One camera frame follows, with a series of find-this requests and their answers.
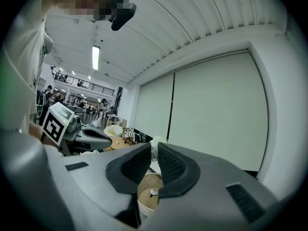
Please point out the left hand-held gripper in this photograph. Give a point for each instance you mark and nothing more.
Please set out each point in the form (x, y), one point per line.
(54, 126)

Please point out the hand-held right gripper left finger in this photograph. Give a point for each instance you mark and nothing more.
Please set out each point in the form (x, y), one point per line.
(96, 177)

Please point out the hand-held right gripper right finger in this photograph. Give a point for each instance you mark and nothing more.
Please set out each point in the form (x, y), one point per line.
(204, 201)

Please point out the person's left forearm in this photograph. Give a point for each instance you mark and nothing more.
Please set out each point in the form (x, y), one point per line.
(34, 130)

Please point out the low wooden table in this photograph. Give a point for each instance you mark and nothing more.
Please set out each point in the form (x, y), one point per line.
(119, 144)

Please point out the black and white striped bag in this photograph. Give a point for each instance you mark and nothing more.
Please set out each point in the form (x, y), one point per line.
(131, 134)

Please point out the black balcony railing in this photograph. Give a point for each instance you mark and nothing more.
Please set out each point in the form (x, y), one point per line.
(91, 86)

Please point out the round wooden side table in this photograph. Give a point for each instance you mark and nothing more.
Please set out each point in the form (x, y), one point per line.
(146, 201)

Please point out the white flower bouquet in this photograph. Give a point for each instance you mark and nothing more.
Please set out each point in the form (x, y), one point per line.
(155, 144)

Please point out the narrow white roller blind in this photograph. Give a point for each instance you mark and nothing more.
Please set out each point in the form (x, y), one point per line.
(154, 107)

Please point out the long ceiling lamp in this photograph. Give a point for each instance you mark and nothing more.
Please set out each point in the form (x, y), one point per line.
(95, 58)

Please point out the wide white roller blind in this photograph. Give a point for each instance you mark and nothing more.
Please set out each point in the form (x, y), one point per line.
(216, 109)

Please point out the person's cream printed shirt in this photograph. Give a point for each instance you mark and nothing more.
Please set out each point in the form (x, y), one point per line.
(19, 68)

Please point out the black head camera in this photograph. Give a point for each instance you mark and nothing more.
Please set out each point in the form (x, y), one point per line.
(122, 13)

